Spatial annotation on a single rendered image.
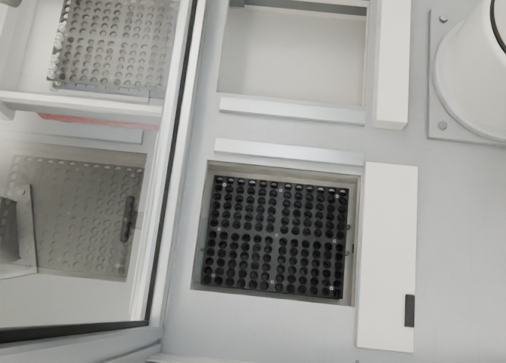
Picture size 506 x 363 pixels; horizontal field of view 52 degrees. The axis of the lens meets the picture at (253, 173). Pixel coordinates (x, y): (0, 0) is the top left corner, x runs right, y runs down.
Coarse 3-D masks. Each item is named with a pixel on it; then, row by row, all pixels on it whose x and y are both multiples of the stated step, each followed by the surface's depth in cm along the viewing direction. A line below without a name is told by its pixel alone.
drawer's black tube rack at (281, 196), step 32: (224, 192) 85; (256, 192) 85; (288, 192) 86; (320, 192) 89; (224, 224) 87; (256, 224) 84; (288, 224) 84; (320, 224) 87; (224, 256) 83; (256, 256) 86; (288, 256) 83; (320, 256) 83; (256, 288) 82; (288, 288) 85; (320, 288) 82
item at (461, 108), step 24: (480, 0) 73; (504, 0) 65; (432, 24) 87; (456, 24) 85; (480, 24) 70; (504, 24) 65; (432, 48) 86; (456, 48) 78; (480, 48) 70; (504, 48) 67; (432, 72) 85; (456, 72) 78; (480, 72) 73; (504, 72) 68; (432, 96) 84; (456, 96) 81; (480, 96) 76; (504, 96) 72; (432, 120) 83; (456, 120) 83; (480, 120) 80; (504, 120) 77; (480, 144) 83; (504, 144) 82
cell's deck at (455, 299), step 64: (320, 0) 92; (448, 0) 90; (256, 128) 84; (320, 128) 84; (192, 192) 81; (448, 192) 81; (192, 256) 78; (448, 256) 79; (192, 320) 76; (256, 320) 76; (320, 320) 76; (448, 320) 76
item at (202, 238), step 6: (204, 222) 89; (204, 228) 89; (348, 228) 89; (204, 234) 89; (204, 240) 89; (204, 246) 88; (198, 252) 88; (348, 252) 88; (198, 258) 88; (198, 264) 88; (198, 270) 87; (198, 276) 87; (198, 282) 87
